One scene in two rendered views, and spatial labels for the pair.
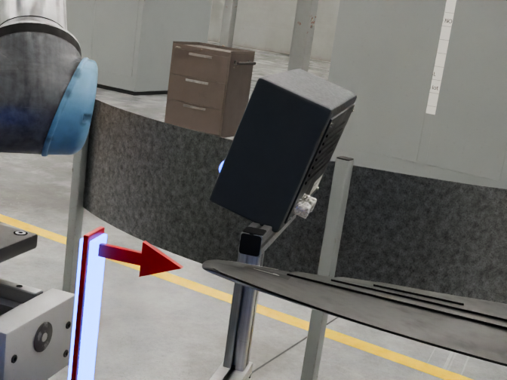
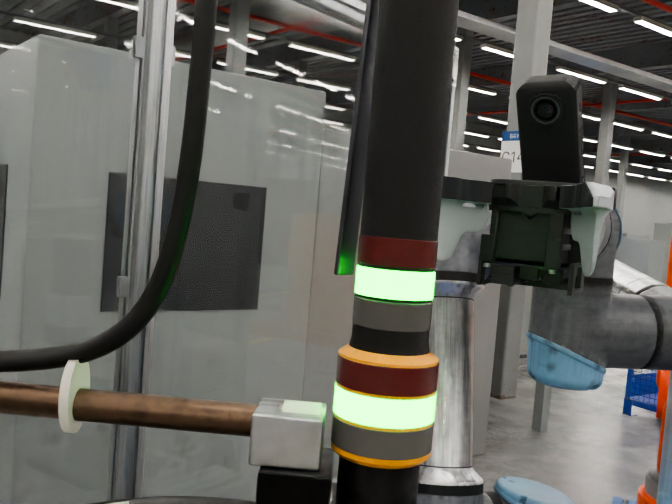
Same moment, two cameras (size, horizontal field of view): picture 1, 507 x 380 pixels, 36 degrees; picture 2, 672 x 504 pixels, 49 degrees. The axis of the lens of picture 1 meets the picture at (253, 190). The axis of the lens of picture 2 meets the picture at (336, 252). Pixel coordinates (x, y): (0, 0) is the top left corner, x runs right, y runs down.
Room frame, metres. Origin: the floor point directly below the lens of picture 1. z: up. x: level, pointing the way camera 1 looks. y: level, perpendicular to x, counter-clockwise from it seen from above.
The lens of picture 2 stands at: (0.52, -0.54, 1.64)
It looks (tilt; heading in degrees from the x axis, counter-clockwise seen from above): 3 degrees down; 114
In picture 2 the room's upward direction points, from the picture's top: 5 degrees clockwise
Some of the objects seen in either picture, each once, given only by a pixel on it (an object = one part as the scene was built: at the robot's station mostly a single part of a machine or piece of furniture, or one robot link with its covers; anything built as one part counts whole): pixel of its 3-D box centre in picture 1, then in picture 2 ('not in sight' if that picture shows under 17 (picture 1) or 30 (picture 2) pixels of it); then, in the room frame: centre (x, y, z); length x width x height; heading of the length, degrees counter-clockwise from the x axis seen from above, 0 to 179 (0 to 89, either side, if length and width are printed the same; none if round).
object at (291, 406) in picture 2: not in sight; (301, 424); (0.38, -0.25, 1.54); 0.02 x 0.02 x 0.02; 22
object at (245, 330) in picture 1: (244, 299); not in sight; (1.01, -0.01, 0.96); 0.03 x 0.03 x 0.20; 77
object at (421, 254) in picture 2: not in sight; (397, 251); (0.42, -0.24, 1.62); 0.03 x 0.03 x 0.01
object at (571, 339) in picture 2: not in sight; (583, 330); (0.45, 0.24, 1.54); 0.11 x 0.08 x 0.11; 34
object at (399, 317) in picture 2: not in sight; (392, 311); (0.42, -0.24, 1.60); 0.03 x 0.03 x 0.01
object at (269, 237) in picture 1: (271, 224); not in sight; (1.11, -0.03, 1.04); 0.24 x 0.03 x 0.03; 167
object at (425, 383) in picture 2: not in sight; (387, 370); (0.42, -0.24, 1.57); 0.04 x 0.04 x 0.01
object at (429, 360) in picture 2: not in sight; (384, 400); (0.42, -0.24, 1.56); 0.04 x 0.04 x 0.05
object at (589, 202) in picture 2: not in sight; (588, 231); (0.47, -0.03, 1.64); 0.09 x 0.03 x 0.06; 114
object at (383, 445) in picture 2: not in sight; (382, 430); (0.42, -0.24, 1.55); 0.04 x 0.04 x 0.01
